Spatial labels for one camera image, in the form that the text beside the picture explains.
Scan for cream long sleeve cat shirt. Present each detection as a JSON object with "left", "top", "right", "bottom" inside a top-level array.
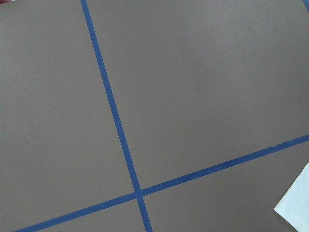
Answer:
[{"left": 274, "top": 165, "right": 309, "bottom": 232}]

